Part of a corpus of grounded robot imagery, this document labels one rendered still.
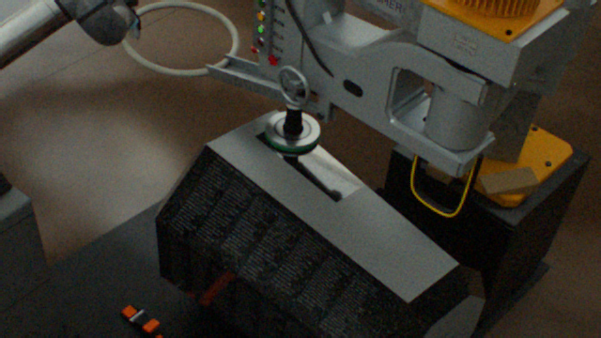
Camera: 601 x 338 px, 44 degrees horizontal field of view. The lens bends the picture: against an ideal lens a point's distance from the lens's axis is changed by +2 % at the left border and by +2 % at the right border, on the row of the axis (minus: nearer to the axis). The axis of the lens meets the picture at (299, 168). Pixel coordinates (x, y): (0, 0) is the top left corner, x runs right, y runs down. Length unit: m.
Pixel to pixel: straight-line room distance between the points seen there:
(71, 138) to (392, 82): 2.38
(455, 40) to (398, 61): 0.25
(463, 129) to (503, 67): 0.30
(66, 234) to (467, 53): 2.33
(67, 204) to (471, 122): 2.30
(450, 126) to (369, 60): 0.32
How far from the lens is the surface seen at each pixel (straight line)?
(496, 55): 2.01
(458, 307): 2.55
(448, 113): 2.22
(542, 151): 3.22
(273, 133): 2.86
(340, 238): 2.54
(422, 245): 2.57
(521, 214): 2.98
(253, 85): 2.86
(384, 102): 2.35
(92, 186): 3.98
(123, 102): 4.48
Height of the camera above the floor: 2.75
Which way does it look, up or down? 43 degrees down
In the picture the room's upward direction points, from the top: 5 degrees clockwise
